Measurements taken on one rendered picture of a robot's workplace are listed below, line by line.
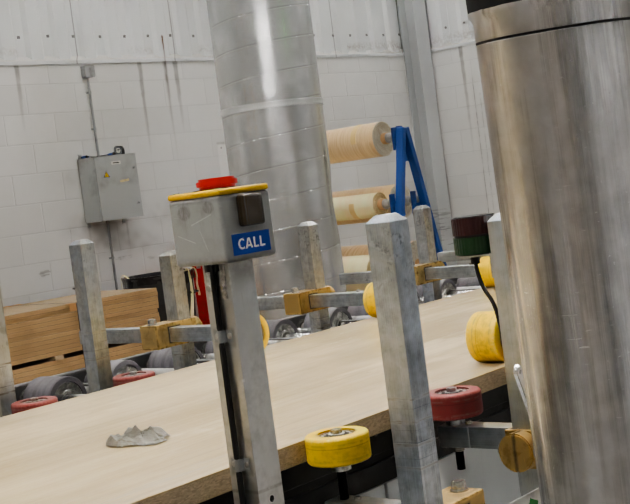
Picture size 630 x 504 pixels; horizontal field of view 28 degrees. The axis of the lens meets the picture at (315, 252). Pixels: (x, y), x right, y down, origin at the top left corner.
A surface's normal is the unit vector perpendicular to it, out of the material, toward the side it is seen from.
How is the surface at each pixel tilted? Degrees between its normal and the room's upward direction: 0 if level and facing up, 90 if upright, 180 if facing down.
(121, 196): 90
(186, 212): 90
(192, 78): 90
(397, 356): 90
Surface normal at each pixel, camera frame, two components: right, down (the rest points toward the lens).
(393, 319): -0.64, 0.12
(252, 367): 0.76, -0.07
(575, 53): 0.06, 0.10
